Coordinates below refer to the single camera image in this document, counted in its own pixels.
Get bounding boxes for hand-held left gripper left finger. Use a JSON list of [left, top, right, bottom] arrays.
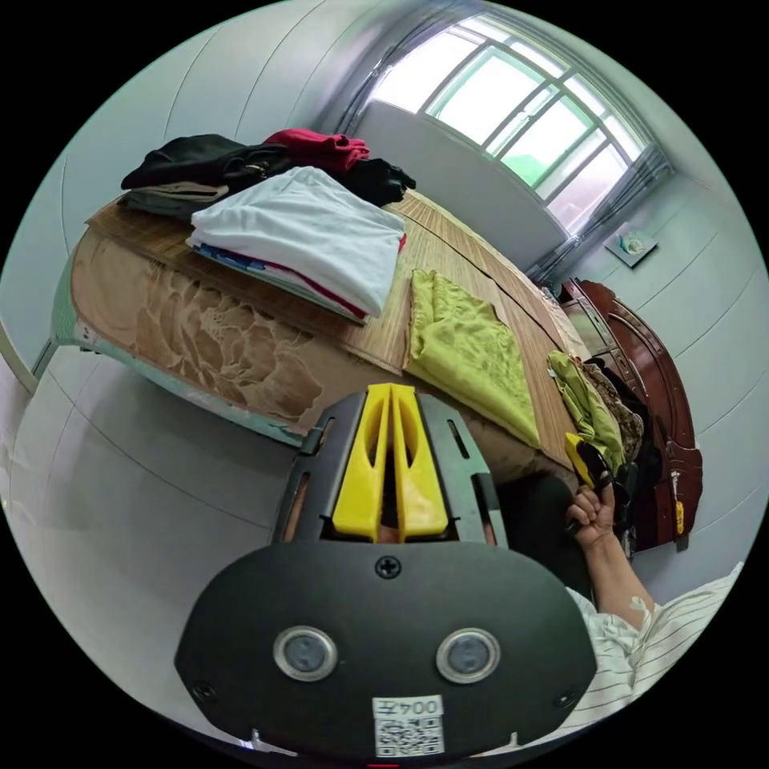
[[331, 382, 393, 537]]

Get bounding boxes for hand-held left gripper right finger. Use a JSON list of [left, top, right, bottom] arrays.
[[391, 384, 450, 543]]

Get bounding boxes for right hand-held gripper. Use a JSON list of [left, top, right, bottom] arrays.
[[564, 433, 639, 529]]

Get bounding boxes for person's right forearm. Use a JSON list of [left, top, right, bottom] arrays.
[[586, 533, 657, 633]]

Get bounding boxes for person's right hand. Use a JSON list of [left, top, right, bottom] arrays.
[[564, 482, 621, 551]]

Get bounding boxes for pile of clothes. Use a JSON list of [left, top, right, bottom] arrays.
[[119, 127, 418, 320], [546, 350, 663, 481]]

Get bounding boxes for yellow-green garment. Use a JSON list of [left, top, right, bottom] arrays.
[[403, 268, 542, 449]]

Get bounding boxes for bed with woven mat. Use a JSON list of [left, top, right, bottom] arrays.
[[50, 179, 705, 555]]

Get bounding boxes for person's body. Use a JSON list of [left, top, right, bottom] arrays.
[[498, 474, 747, 741]]

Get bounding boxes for grey curtain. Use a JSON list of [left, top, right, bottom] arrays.
[[527, 143, 672, 284], [327, 33, 425, 138]]

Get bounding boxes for window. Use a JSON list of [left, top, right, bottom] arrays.
[[366, 11, 657, 236]]

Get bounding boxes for small wall picture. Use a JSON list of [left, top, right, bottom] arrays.
[[602, 231, 659, 268]]

